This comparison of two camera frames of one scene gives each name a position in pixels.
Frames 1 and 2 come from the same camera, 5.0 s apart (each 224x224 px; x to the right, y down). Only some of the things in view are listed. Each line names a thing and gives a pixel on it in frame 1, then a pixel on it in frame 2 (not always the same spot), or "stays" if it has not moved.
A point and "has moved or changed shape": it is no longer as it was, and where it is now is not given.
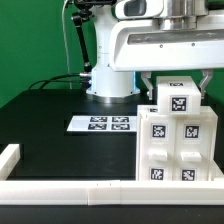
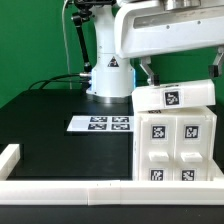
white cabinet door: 157,148 stays
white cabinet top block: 178,95 has moved or changed shape
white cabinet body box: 176,147 stays
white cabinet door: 193,147 stays
